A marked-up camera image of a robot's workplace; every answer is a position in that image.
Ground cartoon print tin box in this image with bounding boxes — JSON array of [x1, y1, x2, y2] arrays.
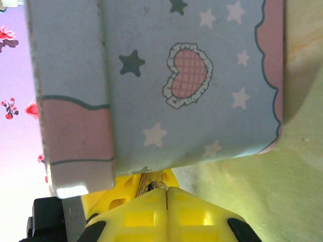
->
[[25, 0, 285, 200]]

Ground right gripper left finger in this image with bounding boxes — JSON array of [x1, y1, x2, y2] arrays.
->
[[77, 188, 169, 242]]

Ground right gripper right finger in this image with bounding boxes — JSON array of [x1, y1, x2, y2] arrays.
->
[[166, 186, 263, 242]]

